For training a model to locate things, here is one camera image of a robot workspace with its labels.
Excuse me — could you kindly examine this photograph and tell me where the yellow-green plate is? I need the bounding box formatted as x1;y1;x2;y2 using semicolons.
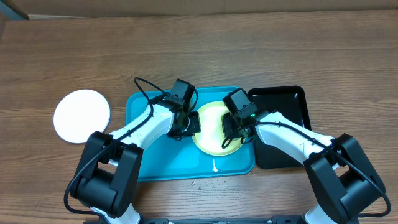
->
192;101;242;156

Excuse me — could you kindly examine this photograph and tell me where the white plate with red smear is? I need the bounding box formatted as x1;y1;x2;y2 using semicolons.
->
53;89;111;144

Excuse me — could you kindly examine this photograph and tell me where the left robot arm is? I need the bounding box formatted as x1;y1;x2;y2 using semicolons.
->
64;100;200;223

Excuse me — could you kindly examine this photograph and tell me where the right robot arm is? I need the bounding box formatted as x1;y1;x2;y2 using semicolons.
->
221;112;391;223

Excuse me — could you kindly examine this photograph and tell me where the blue plastic tray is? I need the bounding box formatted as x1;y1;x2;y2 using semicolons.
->
126;86;255;182

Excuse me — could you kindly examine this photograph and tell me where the black plastic tray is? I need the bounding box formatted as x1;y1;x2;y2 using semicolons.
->
248;86;311;169

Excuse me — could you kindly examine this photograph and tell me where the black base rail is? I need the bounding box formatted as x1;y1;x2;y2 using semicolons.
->
83;213;312;224

